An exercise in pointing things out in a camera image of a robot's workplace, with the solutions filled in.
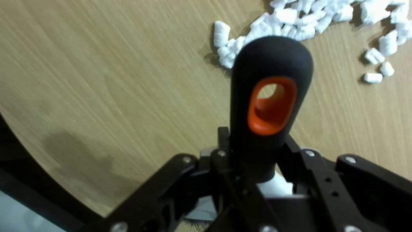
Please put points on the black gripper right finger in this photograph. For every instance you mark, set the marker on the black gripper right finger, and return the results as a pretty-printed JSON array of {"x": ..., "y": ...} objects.
[{"x": 361, "y": 193}]

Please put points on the pile of white foam pieces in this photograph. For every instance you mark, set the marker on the pile of white foam pieces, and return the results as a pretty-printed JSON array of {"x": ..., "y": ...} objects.
[{"x": 291, "y": 19}]

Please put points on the small white foam piece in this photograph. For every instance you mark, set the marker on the small white foam piece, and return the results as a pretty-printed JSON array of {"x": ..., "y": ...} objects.
[
  {"x": 372, "y": 77},
  {"x": 388, "y": 43},
  {"x": 386, "y": 68},
  {"x": 373, "y": 56}
]

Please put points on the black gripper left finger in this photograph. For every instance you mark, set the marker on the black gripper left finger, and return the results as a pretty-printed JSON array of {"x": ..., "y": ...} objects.
[{"x": 171, "y": 184}]

